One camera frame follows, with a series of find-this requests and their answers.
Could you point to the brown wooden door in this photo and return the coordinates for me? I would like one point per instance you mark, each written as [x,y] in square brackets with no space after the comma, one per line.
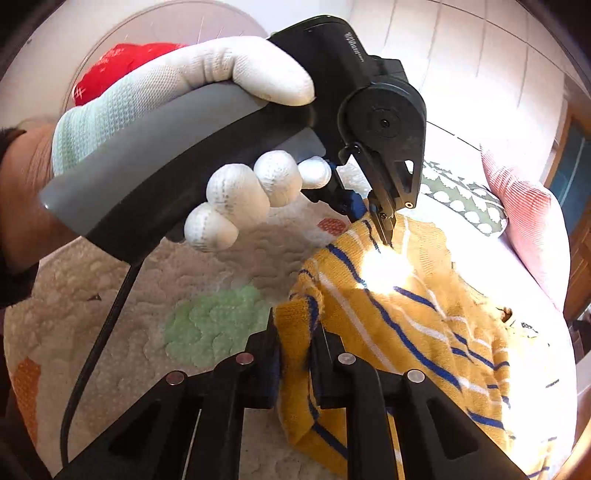
[582,251]

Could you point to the person's left hand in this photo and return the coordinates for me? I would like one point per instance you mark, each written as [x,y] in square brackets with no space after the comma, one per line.
[184,74]

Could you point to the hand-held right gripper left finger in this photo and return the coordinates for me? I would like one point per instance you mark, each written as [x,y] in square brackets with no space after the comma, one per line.
[271,374]

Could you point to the white wardrobe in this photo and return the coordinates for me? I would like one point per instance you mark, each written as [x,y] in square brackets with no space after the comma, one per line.
[485,69]

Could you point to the white bed sheet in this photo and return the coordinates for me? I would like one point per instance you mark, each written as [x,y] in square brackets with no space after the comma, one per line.
[480,265]

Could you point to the dark teal door panel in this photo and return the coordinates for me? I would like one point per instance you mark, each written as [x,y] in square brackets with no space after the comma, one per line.
[572,166]

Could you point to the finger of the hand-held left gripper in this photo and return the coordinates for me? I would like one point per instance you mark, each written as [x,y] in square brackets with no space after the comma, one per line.
[353,203]
[392,194]

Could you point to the yellow striped knit sweater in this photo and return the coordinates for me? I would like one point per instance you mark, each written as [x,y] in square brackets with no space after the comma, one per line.
[392,323]

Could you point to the red bolster pillow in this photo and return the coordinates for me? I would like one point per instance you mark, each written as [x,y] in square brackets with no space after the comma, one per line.
[106,69]

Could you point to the green sheep print pillow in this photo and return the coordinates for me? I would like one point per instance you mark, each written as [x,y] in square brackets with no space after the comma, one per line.
[461,198]

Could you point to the person's left forearm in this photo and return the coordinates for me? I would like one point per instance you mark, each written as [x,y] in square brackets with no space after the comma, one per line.
[30,194]

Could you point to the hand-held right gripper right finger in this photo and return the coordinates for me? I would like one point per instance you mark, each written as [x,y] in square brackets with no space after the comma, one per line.
[318,378]

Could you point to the patterned quilted bedspread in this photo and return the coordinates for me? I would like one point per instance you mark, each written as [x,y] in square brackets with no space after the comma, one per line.
[138,286]

